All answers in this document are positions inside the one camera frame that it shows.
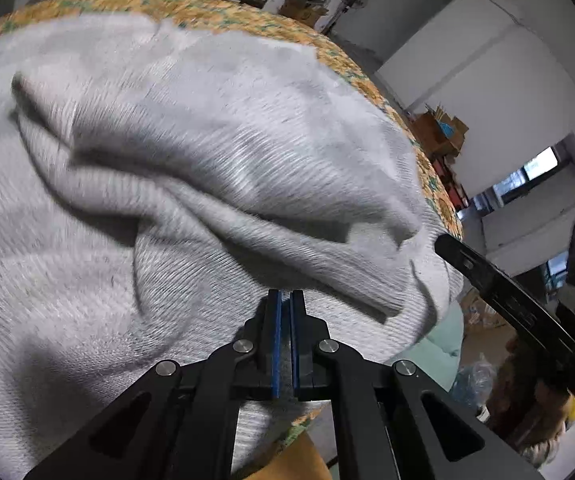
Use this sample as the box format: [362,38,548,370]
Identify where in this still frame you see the sunflower print bedspread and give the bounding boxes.
[0,0,465,446]

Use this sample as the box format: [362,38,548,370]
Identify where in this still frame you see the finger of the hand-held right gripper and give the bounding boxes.
[435,234,543,333]

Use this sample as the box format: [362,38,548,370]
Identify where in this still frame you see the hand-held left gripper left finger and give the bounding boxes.
[22,289,283,480]

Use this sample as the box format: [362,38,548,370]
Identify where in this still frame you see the clear plastic bag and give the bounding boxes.
[451,352,498,411]

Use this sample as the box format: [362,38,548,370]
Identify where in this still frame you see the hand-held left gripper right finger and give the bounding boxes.
[290,290,543,480]

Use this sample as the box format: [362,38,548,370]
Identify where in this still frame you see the large cardboard box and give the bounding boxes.
[462,290,508,331]

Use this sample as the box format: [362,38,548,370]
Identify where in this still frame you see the cardboard box with blue items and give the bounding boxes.
[411,104,469,163]

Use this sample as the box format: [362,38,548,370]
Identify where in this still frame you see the bright window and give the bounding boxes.
[491,146,569,204]

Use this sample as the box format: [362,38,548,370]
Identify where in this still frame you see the grey door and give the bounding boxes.
[345,0,468,68]

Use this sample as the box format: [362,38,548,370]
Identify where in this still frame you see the cardboard box with metal fan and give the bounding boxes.
[280,0,331,23]

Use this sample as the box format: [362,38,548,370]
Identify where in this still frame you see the brown wooden board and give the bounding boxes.
[257,430,333,480]

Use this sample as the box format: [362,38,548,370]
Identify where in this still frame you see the grey checkered knitted blanket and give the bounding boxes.
[0,12,463,480]

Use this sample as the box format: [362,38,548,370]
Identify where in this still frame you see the red boxes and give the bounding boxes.
[440,160,471,211]

